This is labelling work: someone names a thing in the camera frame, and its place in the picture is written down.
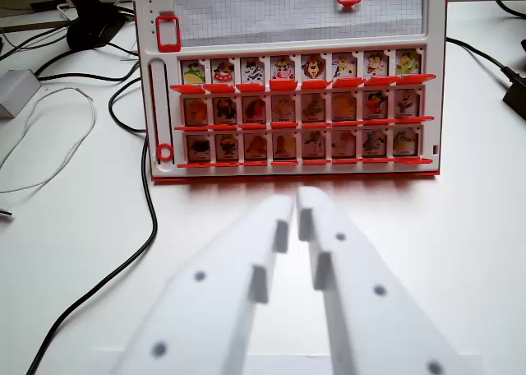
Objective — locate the black box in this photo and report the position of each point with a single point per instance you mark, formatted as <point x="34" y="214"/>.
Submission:
<point x="517" y="97"/>

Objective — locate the small grey box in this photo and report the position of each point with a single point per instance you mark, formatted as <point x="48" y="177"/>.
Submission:
<point x="16" y="91"/>

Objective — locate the red and white game board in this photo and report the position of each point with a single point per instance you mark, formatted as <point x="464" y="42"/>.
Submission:
<point x="287" y="21"/>

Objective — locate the black stand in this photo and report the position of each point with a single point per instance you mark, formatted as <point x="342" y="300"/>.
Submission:
<point x="90" y="33"/>

